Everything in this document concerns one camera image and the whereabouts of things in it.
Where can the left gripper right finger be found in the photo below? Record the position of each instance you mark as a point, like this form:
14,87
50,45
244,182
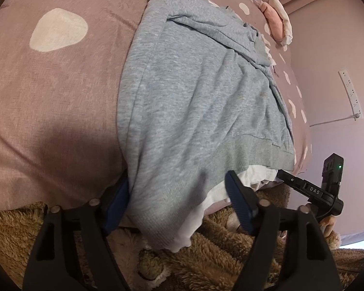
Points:
307,260

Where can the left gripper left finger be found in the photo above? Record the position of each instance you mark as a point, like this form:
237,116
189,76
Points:
71,251

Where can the grey New York sweatshirt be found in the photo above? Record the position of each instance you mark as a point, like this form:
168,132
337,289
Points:
197,99

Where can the person right hand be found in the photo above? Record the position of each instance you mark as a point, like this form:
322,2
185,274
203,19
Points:
327,224

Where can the brown fuzzy sleeve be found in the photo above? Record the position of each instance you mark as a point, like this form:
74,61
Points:
333,240

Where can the folded white garment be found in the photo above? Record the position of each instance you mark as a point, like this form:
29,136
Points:
287,27

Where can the folded pink garment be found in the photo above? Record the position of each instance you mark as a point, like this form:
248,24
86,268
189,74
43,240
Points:
274,21

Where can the pink polka dot duvet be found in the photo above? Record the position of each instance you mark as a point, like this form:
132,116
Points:
60,68

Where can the white wall socket strip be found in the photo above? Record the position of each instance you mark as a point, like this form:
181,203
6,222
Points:
351,93

